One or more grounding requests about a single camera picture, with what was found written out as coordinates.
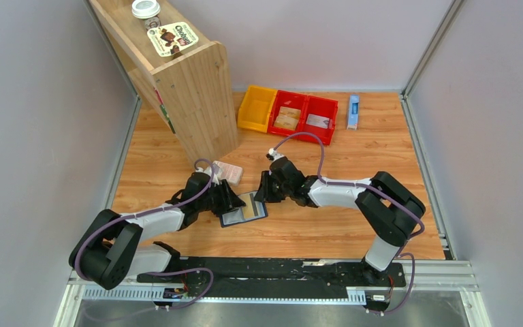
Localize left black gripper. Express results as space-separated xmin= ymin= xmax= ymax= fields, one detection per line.
xmin=196 ymin=178 xmax=246 ymax=217

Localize navy blue card holder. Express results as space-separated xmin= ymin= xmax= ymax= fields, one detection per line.
xmin=220 ymin=208 xmax=258 ymax=228

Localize gold credit card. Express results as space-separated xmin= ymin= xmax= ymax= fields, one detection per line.
xmin=240 ymin=191 xmax=267 ymax=221

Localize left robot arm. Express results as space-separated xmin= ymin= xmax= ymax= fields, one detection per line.
xmin=68 ymin=172 xmax=245 ymax=290

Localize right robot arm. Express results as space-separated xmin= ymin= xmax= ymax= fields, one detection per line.
xmin=254 ymin=157 xmax=426 ymax=285

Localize tan cards in bin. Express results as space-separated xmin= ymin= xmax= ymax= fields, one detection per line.
xmin=273 ymin=106 xmax=301 ymax=131

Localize silver card in bin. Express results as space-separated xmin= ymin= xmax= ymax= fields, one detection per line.
xmin=306 ymin=114 xmax=331 ymax=129

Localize red patterned tissue pack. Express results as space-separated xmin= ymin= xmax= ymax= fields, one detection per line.
xmin=213 ymin=161 xmax=244 ymax=186

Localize red plastic bin left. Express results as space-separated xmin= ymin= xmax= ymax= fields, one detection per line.
xmin=267 ymin=90 xmax=308 ymax=136

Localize red plastic bin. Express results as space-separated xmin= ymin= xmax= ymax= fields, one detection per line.
xmin=300 ymin=95 xmax=338 ymax=146
xmin=267 ymin=90 xmax=308 ymax=136

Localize yellow plastic bin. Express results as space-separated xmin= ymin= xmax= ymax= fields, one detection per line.
xmin=237 ymin=85 xmax=278 ymax=133

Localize red plastic bin right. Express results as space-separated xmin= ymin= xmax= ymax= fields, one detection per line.
xmin=300 ymin=95 xmax=338 ymax=146

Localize wooden shelf unit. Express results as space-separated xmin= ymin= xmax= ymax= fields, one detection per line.
xmin=90 ymin=1 xmax=238 ymax=163

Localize blue white toothpaste box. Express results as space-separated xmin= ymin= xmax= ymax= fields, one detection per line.
xmin=347 ymin=94 xmax=360 ymax=130

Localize Chobani yogurt lid pack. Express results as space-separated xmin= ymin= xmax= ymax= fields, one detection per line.
xmin=147 ymin=22 xmax=199 ymax=57

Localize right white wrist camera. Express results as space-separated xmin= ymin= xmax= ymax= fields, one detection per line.
xmin=266 ymin=148 xmax=285 ymax=161

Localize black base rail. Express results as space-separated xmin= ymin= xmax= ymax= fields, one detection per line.
xmin=136 ymin=257 xmax=409 ymax=300

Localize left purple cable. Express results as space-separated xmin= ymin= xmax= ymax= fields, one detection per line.
xmin=72 ymin=159 xmax=219 ymax=283

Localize purple cable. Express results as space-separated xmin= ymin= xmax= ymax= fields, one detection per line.
xmin=72 ymin=159 xmax=219 ymax=283
xmin=268 ymin=131 xmax=426 ymax=315

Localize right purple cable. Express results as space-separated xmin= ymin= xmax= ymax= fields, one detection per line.
xmin=268 ymin=131 xmax=426 ymax=315

